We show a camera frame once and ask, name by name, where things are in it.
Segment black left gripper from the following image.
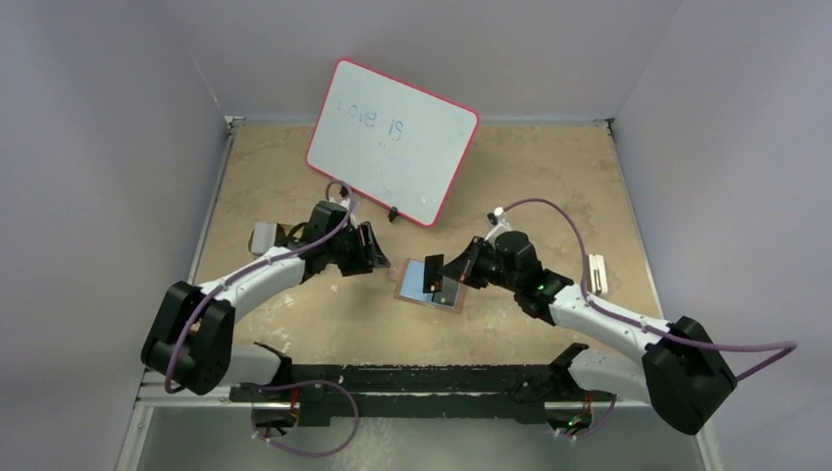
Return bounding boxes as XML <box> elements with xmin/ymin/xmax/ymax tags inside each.
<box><xmin>326</xmin><ymin>223</ymin><xmax>389</xmax><ymax>278</ymax></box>

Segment dark credit card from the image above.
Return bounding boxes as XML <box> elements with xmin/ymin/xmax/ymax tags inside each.
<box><xmin>431</xmin><ymin>277</ymin><xmax>460</xmax><ymax>308</ymax></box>
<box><xmin>422</xmin><ymin>254</ymin><xmax>444</xmax><ymax>293</ymax></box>

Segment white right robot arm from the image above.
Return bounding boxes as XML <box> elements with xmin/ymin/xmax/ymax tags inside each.
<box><xmin>439</xmin><ymin>231</ymin><xmax>737</xmax><ymax>435</ymax></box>

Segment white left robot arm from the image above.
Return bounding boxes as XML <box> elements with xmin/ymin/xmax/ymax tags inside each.
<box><xmin>140</xmin><ymin>201</ymin><xmax>390</xmax><ymax>401</ymax></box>

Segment cream oval tray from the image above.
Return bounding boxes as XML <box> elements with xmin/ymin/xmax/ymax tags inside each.
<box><xmin>247</xmin><ymin>222</ymin><xmax>305</xmax><ymax>256</ymax></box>

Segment pink framed whiteboard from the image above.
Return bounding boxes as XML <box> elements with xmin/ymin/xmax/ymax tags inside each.
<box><xmin>306</xmin><ymin>58</ymin><xmax>480</xmax><ymax>227</ymax></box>

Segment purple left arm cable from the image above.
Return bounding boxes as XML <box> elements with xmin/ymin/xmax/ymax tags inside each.
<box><xmin>163</xmin><ymin>181</ymin><xmax>355</xmax><ymax>395</ymax></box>

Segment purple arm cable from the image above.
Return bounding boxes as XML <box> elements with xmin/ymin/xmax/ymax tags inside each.
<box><xmin>163</xmin><ymin>181</ymin><xmax>355</xmax><ymax>395</ymax></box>
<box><xmin>500</xmin><ymin>198</ymin><xmax>798</xmax><ymax>385</ymax></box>

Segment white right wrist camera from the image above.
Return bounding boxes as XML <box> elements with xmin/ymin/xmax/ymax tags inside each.
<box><xmin>485</xmin><ymin>206</ymin><xmax>513</xmax><ymax>245</ymax></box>

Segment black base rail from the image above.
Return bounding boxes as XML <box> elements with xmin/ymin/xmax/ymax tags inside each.
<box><xmin>231</xmin><ymin>343</ymin><xmax>611</xmax><ymax>434</ymax></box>

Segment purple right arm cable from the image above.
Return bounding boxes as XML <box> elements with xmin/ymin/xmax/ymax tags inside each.
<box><xmin>500</xmin><ymin>198</ymin><xmax>798</xmax><ymax>385</ymax></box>

